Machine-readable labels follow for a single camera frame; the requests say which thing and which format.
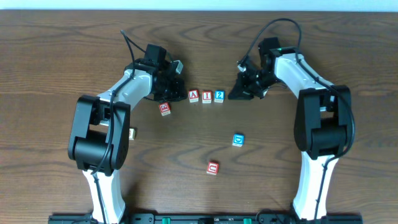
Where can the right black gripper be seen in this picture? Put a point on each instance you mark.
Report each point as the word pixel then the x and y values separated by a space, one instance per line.
pixel 247 83

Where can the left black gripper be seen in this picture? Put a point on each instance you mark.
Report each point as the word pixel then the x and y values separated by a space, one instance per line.
pixel 173 90

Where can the red letter A block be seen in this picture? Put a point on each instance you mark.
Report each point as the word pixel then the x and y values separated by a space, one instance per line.
pixel 193 96

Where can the blue number 2 block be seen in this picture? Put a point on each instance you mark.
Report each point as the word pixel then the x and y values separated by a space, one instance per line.
pixel 219 96

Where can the red letter I block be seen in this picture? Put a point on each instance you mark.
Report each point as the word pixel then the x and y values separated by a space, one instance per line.
pixel 206 97

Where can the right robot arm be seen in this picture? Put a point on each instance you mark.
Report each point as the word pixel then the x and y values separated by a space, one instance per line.
pixel 323 127

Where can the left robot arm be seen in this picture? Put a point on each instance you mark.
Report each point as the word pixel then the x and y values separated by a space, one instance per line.
pixel 99 139

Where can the red letter E block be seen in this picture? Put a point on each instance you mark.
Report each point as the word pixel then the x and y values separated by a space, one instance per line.
pixel 164 109

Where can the blue letter D block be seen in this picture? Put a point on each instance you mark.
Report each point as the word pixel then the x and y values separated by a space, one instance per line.
pixel 238 140

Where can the beige picture block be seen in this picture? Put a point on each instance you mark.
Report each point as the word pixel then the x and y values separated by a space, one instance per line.
pixel 132 134

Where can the red letter U block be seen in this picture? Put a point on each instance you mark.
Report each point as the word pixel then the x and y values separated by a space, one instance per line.
pixel 212 168

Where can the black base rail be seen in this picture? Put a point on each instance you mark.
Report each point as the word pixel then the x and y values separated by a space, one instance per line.
pixel 264 218

